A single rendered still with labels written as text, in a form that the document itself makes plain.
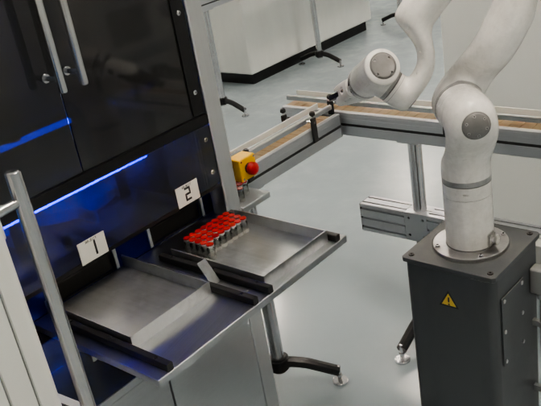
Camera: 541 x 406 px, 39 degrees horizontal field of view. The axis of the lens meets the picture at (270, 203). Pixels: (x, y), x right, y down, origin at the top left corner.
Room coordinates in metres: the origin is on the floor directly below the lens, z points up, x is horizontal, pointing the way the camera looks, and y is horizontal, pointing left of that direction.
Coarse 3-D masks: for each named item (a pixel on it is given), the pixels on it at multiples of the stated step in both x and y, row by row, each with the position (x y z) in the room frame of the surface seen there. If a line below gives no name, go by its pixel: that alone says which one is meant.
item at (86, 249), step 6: (96, 234) 1.77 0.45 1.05; (102, 234) 1.79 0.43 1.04; (90, 240) 1.76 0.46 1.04; (96, 240) 1.77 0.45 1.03; (102, 240) 1.78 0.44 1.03; (78, 246) 1.73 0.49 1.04; (84, 246) 1.74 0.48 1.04; (90, 246) 1.76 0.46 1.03; (102, 246) 1.78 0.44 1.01; (84, 252) 1.74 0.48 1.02; (90, 252) 1.75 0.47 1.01; (96, 252) 1.76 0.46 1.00; (102, 252) 1.78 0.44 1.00; (84, 258) 1.74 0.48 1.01; (90, 258) 1.75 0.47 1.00; (96, 258) 1.76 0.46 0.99; (84, 264) 1.73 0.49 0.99
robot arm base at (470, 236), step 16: (448, 192) 1.70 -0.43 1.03; (464, 192) 1.67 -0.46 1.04; (480, 192) 1.67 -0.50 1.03; (448, 208) 1.70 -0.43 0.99; (464, 208) 1.67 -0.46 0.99; (480, 208) 1.67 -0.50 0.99; (448, 224) 1.71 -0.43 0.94; (464, 224) 1.67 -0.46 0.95; (480, 224) 1.67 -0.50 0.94; (448, 240) 1.71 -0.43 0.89; (464, 240) 1.67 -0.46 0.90; (480, 240) 1.66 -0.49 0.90; (496, 240) 1.66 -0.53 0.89; (448, 256) 1.67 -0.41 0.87; (464, 256) 1.65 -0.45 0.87; (480, 256) 1.63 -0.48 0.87; (496, 256) 1.64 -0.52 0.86
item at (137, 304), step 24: (144, 264) 1.84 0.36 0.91; (96, 288) 1.80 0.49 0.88; (120, 288) 1.78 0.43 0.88; (144, 288) 1.76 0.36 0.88; (168, 288) 1.73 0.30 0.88; (192, 288) 1.71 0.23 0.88; (48, 312) 1.72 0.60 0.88; (72, 312) 1.64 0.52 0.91; (96, 312) 1.68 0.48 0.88; (120, 312) 1.66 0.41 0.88; (144, 312) 1.64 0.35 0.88; (168, 312) 1.57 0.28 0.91; (120, 336) 1.51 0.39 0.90; (144, 336) 1.51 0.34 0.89
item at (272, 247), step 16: (256, 224) 2.01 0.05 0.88; (272, 224) 1.97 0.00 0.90; (288, 224) 1.93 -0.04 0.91; (240, 240) 1.93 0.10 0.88; (256, 240) 1.92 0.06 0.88; (272, 240) 1.90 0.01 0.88; (288, 240) 1.88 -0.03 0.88; (304, 240) 1.86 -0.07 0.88; (320, 240) 1.82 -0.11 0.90; (176, 256) 1.88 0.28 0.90; (192, 256) 1.83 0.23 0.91; (224, 256) 1.85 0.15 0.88; (240, 256) 1.84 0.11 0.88; (256, 256) 1.82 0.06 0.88; (272, 256) 1.81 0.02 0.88; (288, 256) 1.79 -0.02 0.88; (304, 256) 1.76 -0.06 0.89; (240, 272) 1.71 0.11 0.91; (256, 272) 1.74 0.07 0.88; (272, 272) 1.68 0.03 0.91
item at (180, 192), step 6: (192, 180) 2.02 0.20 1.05; (180, 186) 1.99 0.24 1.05; (186, 186) 2.00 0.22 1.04; (192, 186) 2.02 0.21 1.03; (180, 192) 1.99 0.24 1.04; (186, 192) 2.00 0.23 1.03; (192, 192) 2.02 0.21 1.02; (198, 192) 2.03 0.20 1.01; (180, 198) 1.98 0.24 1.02; (192, 198) 2.01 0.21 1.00; (180, 204) 1.98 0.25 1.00; (186, 204) 1.99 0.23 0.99
